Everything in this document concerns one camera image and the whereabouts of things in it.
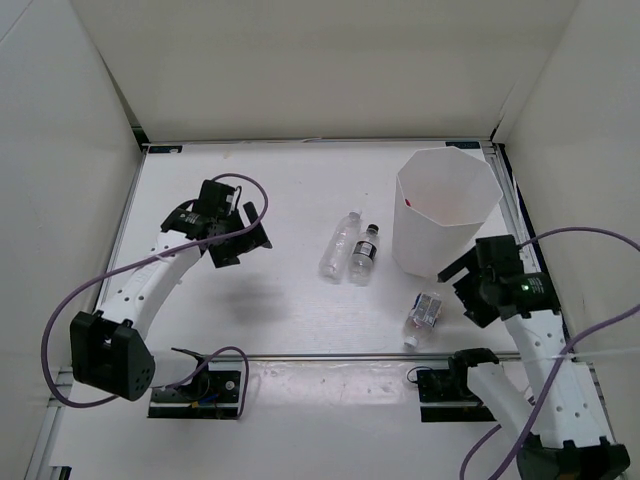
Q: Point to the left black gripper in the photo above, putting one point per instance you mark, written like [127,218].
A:
[249,240]

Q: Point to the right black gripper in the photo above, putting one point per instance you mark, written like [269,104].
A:
[479,312]

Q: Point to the bottle with blue-white label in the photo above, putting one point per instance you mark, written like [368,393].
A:
[421,319]

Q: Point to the clear bottle white cap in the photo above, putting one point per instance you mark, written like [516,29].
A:
[333,261]

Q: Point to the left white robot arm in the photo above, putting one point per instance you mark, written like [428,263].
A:
[108,346]

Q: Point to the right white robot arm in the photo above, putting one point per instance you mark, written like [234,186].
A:
[556,435]

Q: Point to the white octagonal bin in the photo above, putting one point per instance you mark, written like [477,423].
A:
[452,194]

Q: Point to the clear bottle black cap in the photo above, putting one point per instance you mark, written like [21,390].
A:
[362,260]

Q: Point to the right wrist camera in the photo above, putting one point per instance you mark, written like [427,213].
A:
[499,254]

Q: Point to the aluminium frame rail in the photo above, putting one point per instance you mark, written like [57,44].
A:
[509,204]

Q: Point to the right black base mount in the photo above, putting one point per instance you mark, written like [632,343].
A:
[443,393]

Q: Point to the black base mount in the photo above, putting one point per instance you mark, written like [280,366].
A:
[443,393]
[189,385]

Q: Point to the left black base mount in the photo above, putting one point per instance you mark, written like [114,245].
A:
[189,385]

